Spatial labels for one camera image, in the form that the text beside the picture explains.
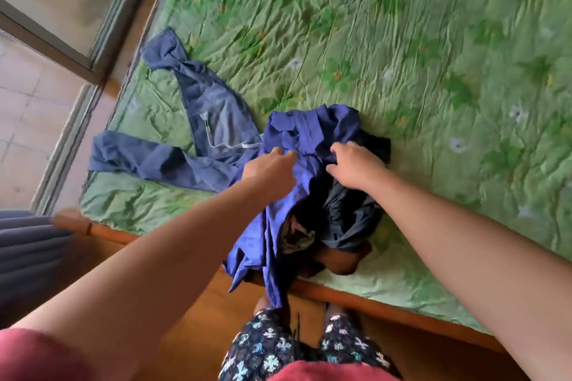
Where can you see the person's left hand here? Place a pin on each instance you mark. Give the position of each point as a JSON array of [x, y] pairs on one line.
[[270, 173]]

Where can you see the person's right hand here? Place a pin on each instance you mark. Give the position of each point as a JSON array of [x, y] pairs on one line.
[[355, 166]]

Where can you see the dark navy clothes pile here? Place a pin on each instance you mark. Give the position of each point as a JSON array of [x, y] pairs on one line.
[[348, 220]]

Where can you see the blue shirt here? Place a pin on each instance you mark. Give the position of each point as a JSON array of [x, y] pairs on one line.
[[308, 126]]

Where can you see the brown fleece garment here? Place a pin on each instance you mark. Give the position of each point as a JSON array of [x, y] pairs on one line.
[[342, 260]]

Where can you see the person's right forearm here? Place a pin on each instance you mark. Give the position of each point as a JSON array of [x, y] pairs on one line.
[[482, 269]]

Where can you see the person's left forearm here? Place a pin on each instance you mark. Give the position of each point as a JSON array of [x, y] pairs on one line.
[[134, 287]]

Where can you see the person's floral patterned trousers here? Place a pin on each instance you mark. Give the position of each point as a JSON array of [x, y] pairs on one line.
[[263, 345]]

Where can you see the person's red shirt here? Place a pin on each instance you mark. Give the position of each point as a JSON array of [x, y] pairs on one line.
[[40, 356]]

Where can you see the green floral bedsheet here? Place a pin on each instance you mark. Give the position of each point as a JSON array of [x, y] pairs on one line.
[[402, 37]]

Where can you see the blue curtain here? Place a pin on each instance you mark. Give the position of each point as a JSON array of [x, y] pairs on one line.
[[31, 255]]

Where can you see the wooden bed frame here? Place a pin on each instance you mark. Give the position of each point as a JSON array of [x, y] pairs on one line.
[[393, 311]]

